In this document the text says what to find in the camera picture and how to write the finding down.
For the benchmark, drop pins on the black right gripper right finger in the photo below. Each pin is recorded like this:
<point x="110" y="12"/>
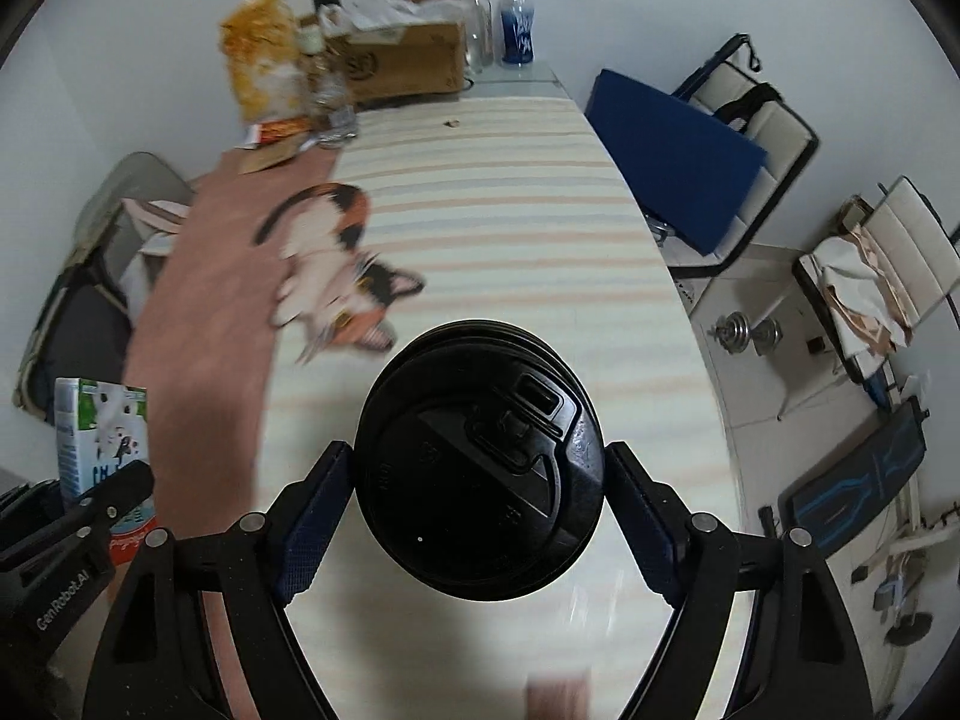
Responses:
<point x="800" y="658"/>

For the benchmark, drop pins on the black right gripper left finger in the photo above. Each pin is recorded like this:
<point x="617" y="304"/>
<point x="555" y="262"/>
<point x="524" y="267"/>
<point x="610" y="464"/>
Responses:
<point x="155" y="658"/>

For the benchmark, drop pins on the white milk carton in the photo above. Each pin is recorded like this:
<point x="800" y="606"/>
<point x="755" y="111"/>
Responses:
<point x="100" y="427"/>

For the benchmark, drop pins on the black blue exercise board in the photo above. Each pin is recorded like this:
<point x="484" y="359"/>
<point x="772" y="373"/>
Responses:
<point x="837" y="504"/>

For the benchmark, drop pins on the pink brown tablecloth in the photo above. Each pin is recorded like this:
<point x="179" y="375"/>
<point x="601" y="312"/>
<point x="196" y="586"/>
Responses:
<point x="204" y="346"/>

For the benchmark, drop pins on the silver dumbbell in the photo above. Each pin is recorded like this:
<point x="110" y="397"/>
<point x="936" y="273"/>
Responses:
<point x="736" y="334"/>

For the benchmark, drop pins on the grey chair with bag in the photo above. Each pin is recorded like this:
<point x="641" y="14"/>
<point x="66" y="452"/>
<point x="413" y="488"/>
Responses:
<point x="86" y="324"/>

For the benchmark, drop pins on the calico cat picture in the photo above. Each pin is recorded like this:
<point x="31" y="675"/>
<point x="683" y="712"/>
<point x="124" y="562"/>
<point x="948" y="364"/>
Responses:
<point x="338" y="290"/>

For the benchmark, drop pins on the striped cream tablecloth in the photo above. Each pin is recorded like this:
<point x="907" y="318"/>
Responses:
<point x="511" y="210"/>

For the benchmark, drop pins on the yellow snack bag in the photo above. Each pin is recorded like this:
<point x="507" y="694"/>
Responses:
<point x="258" y="43"/>

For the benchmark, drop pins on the cardboard box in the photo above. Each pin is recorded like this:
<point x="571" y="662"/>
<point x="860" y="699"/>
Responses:
<point x="392" y="49"/>

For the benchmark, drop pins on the clear glass bottle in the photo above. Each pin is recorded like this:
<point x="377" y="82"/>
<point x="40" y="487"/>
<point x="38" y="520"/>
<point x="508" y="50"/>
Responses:
<point x="479" y="37"/>

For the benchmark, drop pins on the blue plastic bottle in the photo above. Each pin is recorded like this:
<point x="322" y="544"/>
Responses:
<point x="517" y="23"/>

